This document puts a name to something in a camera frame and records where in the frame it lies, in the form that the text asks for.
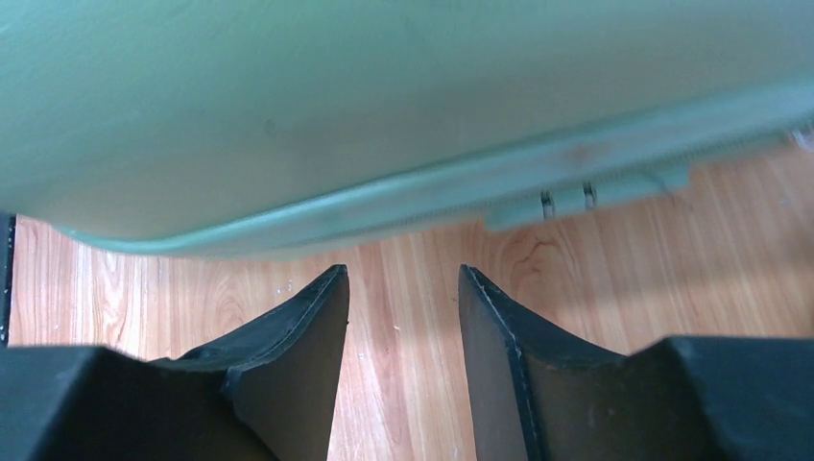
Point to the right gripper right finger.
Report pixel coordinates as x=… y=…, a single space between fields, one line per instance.
x=539 y=392

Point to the green hard-shell suitcase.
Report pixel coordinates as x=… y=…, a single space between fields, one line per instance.
x=272 y=129

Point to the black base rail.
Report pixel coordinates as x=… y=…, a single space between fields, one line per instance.
x=8 y=225

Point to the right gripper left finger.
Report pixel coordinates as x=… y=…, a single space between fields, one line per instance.
x=264 y=391

